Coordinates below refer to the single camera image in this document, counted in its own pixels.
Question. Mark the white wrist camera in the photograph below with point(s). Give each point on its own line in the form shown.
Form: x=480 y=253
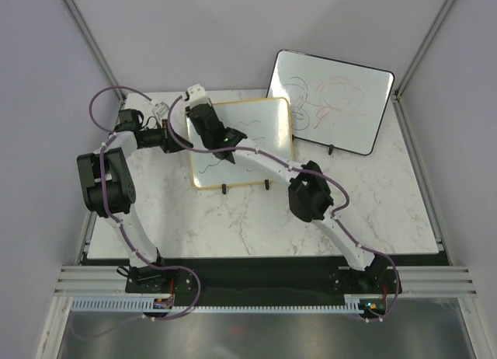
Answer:
x=160 y=111
x=195 y=94

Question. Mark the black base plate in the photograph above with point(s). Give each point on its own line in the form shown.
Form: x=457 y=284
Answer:
x=302 y=280

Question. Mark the white slotted cable duct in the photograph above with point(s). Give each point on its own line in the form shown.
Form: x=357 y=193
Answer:
x=142 y=304

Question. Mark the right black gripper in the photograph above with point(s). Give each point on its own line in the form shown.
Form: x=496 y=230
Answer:
x=210 y=107

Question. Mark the aluminium frame post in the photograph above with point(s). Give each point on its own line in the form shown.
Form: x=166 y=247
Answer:
x=427 y=41
x=83 y=28

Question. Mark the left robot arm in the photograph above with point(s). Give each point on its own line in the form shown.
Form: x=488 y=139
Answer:
x=108 y=188

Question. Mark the right aluminium frame post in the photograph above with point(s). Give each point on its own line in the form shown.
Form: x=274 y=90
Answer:
x=427 y=41

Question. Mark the left aluminium frame post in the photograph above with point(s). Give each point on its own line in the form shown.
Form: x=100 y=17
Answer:
x=83 y=28

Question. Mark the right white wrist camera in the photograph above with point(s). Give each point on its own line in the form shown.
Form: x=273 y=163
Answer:
x=195 y=94

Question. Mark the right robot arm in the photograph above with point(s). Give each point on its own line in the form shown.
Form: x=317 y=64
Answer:
x=309 y=195

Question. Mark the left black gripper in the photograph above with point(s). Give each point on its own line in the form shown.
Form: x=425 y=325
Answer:
x=171 y=139

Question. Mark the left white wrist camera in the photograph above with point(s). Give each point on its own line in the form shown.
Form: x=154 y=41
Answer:
x=160 y=111

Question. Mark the black-framed whiteboard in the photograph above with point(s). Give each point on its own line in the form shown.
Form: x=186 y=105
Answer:
x=332 y=102

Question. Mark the yellow-framed whiteboard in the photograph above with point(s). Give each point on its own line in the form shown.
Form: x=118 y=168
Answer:
x=266 y=123

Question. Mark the aluminium rail profile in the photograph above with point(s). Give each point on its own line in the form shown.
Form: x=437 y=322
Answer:
x=417 y=282

